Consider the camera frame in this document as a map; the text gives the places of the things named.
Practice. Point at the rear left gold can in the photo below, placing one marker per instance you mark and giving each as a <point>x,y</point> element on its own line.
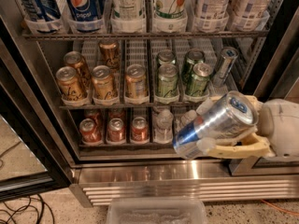
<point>77,61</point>

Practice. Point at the white green soda can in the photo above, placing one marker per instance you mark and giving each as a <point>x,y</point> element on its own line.
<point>128,10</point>

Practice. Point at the front middle red can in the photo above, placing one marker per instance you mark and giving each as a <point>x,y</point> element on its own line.
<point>116,130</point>

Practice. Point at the column gold can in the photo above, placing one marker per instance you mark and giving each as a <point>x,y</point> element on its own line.
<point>103,82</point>
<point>136,81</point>

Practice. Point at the rear brown gold can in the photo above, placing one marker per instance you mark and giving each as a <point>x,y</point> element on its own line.
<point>110,53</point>

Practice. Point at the front left gold can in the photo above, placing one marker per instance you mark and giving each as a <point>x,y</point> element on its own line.
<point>70,84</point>

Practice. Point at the rear left red can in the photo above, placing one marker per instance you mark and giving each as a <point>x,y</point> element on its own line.
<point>94,114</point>

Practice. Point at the front light green can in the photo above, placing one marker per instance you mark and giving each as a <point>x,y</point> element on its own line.
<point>167,81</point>

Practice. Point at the left blue pepsi can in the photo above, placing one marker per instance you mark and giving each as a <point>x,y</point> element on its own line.
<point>42,10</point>

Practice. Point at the water bottle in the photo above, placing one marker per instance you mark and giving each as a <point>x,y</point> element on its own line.
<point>185,119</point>
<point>163,127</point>

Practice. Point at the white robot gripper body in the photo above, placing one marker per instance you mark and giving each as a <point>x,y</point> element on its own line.
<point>281,126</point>

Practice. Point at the dark green can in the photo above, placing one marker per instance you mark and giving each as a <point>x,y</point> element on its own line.
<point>198,80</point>
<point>192,57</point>

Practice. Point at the right white blue can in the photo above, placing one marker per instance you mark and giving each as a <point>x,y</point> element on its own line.
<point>249,0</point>

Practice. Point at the front dark green can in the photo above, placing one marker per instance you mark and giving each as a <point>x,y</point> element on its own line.
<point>198,80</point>

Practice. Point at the silver redbull can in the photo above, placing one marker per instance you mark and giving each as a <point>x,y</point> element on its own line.
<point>227,118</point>
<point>223,65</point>

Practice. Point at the rear dark green can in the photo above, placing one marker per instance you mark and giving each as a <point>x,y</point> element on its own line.
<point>192,57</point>

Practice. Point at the white blue can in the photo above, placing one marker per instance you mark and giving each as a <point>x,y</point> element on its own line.
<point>210,9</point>
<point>249,0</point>

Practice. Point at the clear plastic bin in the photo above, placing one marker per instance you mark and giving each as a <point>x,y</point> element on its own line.
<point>157,210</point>

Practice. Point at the light green can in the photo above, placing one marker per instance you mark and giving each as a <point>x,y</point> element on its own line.
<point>167,81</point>
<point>166,56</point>

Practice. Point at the open glass fridge door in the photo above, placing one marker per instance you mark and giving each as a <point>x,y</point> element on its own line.
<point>26,167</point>

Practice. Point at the front left red can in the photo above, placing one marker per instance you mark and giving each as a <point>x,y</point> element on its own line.
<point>90,131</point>

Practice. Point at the rear middle red can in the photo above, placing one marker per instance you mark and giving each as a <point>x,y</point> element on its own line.
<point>118,113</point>

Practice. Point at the middle water bottle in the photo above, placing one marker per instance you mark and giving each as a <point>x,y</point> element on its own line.
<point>185,119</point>

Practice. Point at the left water bottle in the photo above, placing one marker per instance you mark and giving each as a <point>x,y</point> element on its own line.
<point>163,127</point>

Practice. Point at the rear light green can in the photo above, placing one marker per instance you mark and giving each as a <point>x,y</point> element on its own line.
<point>166,56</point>

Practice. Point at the blue pepsi logo can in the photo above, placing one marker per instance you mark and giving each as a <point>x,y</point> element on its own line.
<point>85,10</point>

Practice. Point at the red can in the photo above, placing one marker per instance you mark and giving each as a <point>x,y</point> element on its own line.
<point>90,131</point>
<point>116,130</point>
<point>139,129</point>
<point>94,114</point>
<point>118,113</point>

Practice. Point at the white 7up can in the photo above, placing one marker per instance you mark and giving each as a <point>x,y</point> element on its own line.
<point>169,9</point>

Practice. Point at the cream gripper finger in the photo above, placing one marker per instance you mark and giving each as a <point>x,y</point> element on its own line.
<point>210,101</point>
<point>250,145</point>

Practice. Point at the front right red can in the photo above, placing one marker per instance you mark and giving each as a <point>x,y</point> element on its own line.
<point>139,129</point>

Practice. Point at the left white blue can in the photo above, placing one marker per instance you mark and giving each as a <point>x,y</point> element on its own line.
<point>210,9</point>

